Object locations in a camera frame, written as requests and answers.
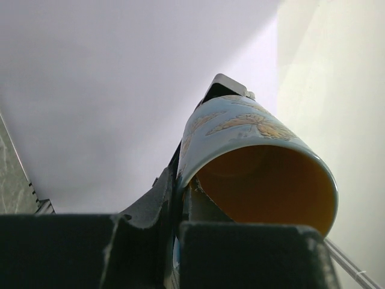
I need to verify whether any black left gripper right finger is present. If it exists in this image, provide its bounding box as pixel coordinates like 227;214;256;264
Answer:
177;177;342;289

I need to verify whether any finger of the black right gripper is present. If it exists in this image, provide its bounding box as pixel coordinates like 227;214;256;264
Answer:
196;73;255;108

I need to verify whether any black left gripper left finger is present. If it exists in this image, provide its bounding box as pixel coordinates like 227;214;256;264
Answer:
1;167;174;288

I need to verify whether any blue mug orange inside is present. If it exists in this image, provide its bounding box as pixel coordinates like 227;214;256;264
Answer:
171;95;339;269

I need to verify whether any aluminium mounting rail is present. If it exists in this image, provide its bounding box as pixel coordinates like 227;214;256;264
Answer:
1;119;55;215

